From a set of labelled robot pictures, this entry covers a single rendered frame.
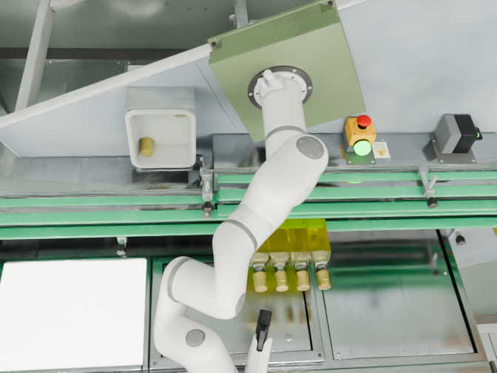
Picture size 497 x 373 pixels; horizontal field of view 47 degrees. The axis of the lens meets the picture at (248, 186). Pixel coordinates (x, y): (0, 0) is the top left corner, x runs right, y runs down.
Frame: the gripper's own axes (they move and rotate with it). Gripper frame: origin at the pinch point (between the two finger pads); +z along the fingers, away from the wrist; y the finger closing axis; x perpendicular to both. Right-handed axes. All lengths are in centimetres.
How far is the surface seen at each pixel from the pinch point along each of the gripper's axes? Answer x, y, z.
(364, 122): -17, 25, 51
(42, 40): 84, 15, 70
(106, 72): 74, -15, 92
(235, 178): 14.7, 13.6, 32.7
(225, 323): 9.8, -12.7, 2.7
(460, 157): -46, 16, 54
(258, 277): 3.5, 1.5, 11.3
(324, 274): -13.7, 1.6, 15.8
